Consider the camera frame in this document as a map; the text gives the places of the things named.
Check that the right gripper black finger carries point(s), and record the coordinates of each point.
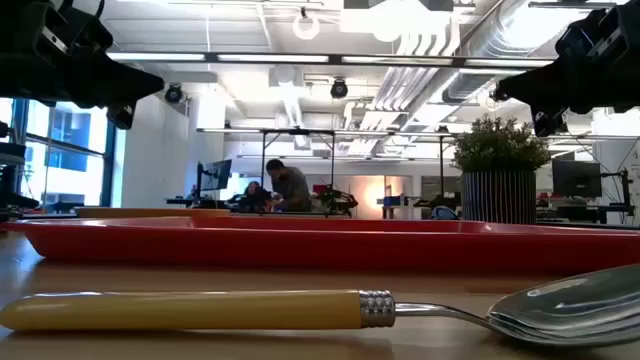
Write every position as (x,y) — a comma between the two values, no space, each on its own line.
(522,101)
(545,82)

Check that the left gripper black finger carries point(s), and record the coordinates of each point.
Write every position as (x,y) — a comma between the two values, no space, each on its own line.
(142,96)
(120,75)

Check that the orange plastic plate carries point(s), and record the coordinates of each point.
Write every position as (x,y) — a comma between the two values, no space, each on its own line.
(150,212)

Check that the red plastic tray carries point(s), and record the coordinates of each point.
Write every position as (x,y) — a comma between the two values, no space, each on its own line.
(320,245)

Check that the black computer monitor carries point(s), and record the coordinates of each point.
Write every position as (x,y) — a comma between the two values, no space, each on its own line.
(575,179)
(217,175)

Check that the green plant in striped pot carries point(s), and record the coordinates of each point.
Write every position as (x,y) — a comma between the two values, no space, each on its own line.
(497,197)

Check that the black office equipment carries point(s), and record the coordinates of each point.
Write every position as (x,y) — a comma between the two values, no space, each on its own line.
(10,190)

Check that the long ceiling light strip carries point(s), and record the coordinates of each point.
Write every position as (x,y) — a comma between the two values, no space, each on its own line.
(270,58)

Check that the seated person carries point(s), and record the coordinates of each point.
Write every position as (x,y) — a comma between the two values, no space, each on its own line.
(254,197)

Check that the blue box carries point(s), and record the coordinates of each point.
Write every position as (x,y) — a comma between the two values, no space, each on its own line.
(397,200)

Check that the standing person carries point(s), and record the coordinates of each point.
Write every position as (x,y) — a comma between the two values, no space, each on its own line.
(292,190)

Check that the black background robot arms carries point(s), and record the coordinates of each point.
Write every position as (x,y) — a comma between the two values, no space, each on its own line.
(337,200)

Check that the silver ventilation duct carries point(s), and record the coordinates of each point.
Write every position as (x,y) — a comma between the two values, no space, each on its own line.
(495,35)

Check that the window with dark frame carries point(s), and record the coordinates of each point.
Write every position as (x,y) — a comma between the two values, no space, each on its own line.
(70,175)

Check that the black background rig frame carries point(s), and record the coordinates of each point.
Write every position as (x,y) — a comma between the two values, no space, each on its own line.
(300,132)

